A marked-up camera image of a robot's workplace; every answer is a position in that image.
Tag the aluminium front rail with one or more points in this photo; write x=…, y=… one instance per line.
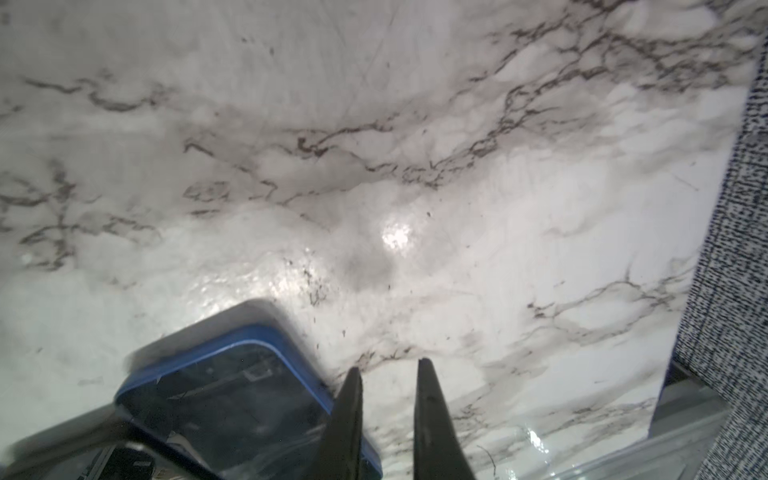
x=687, y=421

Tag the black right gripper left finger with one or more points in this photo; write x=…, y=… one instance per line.
x=339, y=452

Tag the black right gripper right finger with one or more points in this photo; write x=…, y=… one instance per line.
x=437, y=452

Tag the black phone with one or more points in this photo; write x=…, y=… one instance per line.
x=246, y=404
x=100, y=444

